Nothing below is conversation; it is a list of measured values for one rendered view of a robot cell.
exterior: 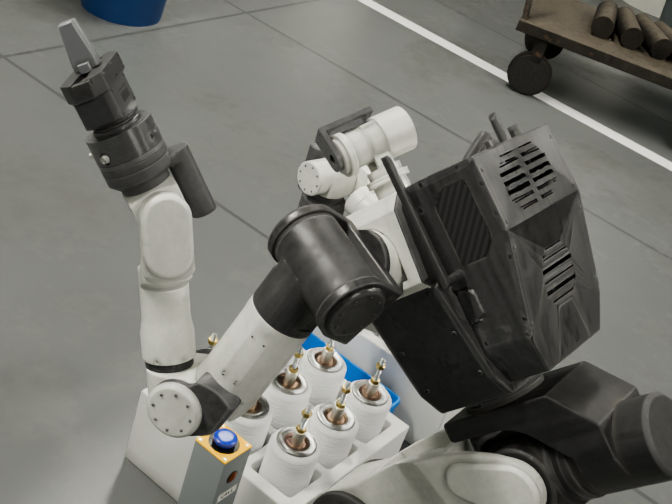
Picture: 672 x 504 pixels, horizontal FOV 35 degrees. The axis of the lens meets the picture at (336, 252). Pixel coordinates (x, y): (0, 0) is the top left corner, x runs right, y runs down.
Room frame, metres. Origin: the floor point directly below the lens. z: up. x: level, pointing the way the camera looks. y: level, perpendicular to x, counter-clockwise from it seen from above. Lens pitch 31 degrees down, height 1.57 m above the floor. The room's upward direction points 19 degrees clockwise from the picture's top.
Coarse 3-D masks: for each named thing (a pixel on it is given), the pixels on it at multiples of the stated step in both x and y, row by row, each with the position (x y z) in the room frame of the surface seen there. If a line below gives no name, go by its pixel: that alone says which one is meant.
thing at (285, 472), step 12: (276, 432) 1.51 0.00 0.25; (276, 444) 1.48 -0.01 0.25; (264, 456) 1.50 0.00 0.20; (276, 456) 1.47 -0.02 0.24; (288, 456) 1.46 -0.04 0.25; (312, 456) 1.48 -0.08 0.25; (264, 468) 1.48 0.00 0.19; (276, 468) 1.46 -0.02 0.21; (288, 468) 1.46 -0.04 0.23; (300, 468) 1.46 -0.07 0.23; (312, 468) 1.48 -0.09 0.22; (276, 480) 1.46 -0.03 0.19; (288, 480) 1.46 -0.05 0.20; (300, 480) 1.47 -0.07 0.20; (288, 492) 1.46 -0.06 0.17
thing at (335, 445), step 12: (312, 420) 1.59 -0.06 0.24; (312, 432) 1.57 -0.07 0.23; (324, 432) 1.56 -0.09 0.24; (336, 432) 1.57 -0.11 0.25; (348, 432) 1.58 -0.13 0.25; (324, 444) 1.56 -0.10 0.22; (336, 444) 1.56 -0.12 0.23; (348, 444) 1.58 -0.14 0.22; (324, 456) 1.56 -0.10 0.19; (336, 456) 1.57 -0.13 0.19
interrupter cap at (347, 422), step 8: (320, 408) 1.61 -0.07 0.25; (328, 408) 1.62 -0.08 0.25; (320, 416) 1.59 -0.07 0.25; (328, 416) 1.60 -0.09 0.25; (344, 416) 1.62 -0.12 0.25; (352, 416) 1.62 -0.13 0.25; (328, 424) 1.58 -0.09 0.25; (336, 424) 1.59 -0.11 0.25; (344, 424) 1.59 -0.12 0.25; (352, 424) 1.60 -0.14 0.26
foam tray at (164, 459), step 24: (144, 408) 1.57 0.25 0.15; (312, 408) 1.70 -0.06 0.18; (144, 432) 1.57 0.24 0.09; (384, 432) 1.70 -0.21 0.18; (144, 456) 1.56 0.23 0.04; (168, 456) 1.54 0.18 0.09; (360, 456) 1.61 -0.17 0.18; (384, 456) 1.68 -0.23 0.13; (168, 480) 1.53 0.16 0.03; (264, 480) 1.46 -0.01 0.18; (312, 480) 1.53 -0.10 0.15; (336, 480) 1.52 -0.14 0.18
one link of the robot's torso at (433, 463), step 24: (408, 456) 1.32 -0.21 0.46; (432, 456) 1.19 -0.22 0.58; (456, 456) 1.17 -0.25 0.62; (480, 456) 1.15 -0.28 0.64; (504, 456) 1.15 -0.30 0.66; (360, 480) 1.27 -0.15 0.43; (384, 480) 1.23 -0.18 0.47; (408, 480) 1.22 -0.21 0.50; (432, 480) 1.17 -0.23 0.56; (456, 480) 1.15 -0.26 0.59; (480, 480) 1.14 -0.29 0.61; (504, 480) 1.12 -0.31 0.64; (528, 480) 1.11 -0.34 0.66
